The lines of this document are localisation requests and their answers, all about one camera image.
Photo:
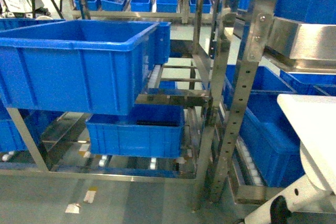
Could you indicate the blue crate right shelf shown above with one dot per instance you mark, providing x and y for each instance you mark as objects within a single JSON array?
[{"x": 271, "y": 141}]

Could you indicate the small blue plastic crate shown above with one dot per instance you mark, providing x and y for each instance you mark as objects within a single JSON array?
[{"x": 148, "y": 131}]

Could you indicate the large blue plastic crate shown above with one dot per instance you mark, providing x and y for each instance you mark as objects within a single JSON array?
[{"x": 90, "y": 66}]

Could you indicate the white robot body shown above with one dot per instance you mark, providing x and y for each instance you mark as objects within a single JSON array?
[{"x": 313, "y": 119}]

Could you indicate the steel shelf upright post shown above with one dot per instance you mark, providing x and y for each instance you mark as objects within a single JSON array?
[{"x": 257, "y": 23}]

